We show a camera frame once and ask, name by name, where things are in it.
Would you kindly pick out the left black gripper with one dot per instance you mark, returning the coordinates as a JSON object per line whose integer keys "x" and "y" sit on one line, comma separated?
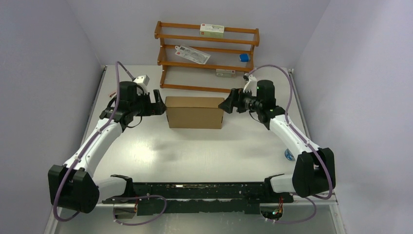
{"x": 153, "y": 108}

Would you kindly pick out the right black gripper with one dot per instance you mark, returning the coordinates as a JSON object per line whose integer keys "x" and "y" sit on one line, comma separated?
{"x": 235, "y": 98}

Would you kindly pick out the brown cardboard box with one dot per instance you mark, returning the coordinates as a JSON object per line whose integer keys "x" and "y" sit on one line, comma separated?
{"x": 194, "y": 112}

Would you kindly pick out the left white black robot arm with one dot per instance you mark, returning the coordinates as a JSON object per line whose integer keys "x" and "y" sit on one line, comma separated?
{"x": 72, "y": 185}

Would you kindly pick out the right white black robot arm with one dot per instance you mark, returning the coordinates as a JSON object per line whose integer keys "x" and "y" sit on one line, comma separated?
{"x": 314, "y": 170}

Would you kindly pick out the grey box bottom shelf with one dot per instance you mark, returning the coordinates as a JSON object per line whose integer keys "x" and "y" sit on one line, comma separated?
{"x": 225, "y": 73}

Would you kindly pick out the white green box top shelf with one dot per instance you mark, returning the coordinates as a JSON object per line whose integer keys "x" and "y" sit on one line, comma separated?
{"x": 212, "y": 31}

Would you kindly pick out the small blue object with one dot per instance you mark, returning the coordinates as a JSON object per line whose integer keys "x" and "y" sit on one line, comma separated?
{"x": 244, "y": 57}

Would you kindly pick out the clear plastic packaged item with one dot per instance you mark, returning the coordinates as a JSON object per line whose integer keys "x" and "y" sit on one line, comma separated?
{"x": 192, "y": 54}

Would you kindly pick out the orange wooden shelf rack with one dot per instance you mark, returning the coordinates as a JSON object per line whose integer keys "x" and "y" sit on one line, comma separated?
{"x": 224, "y": 53}

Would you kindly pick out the round blue white sticker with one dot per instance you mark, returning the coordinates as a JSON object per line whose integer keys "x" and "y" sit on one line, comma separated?
{"x": 289, "y": 156}

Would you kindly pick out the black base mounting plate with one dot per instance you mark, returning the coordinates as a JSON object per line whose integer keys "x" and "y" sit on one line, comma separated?
{"x": 192, "y": 198}

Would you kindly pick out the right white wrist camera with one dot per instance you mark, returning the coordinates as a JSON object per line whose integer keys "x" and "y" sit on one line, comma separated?
{"x": 250, "y": 84}

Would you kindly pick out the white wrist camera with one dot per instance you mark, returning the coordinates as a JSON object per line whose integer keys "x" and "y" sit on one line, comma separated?
{"x": 142, "y": 80}
{"x": 250, "y": 84}

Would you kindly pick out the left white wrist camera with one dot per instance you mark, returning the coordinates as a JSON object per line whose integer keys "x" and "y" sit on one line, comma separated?
{"x": 142, "y": 80}

